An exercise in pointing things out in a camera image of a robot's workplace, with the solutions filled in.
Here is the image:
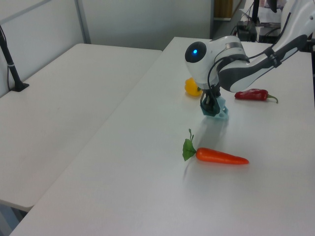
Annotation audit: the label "grey partition post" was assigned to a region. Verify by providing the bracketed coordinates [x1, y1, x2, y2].
[75, 0, 92, 45]

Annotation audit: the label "thin black upright pole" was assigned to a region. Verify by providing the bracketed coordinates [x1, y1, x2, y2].
[252, 0, 260, 24]

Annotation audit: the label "orange carrot with green leaves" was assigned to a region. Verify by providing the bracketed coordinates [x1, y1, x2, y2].
[182, 128, 250, 165]

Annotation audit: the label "dark robot gripper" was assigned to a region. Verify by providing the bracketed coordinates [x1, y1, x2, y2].
[197, 82, 221, 113]

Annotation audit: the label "beige wooden panel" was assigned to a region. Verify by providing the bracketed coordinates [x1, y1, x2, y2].
[213, 0, 233, 20]

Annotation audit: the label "black camera pole with base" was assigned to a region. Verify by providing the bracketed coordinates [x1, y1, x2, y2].
[0, 24, 30, 92]

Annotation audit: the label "red chili pepper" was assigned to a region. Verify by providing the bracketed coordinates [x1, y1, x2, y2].
[234, 88, 279, 104]

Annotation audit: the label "small black electronics box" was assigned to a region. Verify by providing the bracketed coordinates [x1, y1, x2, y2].
[236, 21, 257, 41]

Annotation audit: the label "black monitor foot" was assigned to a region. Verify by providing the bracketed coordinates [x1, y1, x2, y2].
[267, 0, 279, 13]

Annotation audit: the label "wide black electronics box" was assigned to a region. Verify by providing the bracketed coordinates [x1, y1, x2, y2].
[258, 26, 283, 44]

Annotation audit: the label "yellow bell pepper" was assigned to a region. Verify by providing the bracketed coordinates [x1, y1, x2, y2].
[184, 77, 203, 98]

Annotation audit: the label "white paper sheets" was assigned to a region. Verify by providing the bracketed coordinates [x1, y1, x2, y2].
[257, 6, 284, 25]

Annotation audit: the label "teal hexagonal mug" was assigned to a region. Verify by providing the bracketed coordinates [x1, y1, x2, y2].
[199, 95, 230, 121]

